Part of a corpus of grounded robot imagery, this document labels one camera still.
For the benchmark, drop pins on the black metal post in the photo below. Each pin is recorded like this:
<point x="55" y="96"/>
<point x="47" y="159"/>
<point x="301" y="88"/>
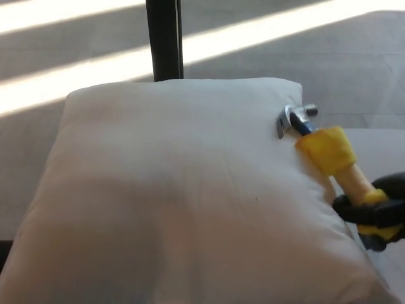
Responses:
<point x="166" y="41"/>

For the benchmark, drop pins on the white pillow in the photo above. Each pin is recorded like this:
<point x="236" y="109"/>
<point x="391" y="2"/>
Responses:
<point x="177" y="196"/>

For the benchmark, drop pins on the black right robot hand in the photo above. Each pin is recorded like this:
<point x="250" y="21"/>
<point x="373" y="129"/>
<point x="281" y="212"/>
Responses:
<point x="389" y="206"/>

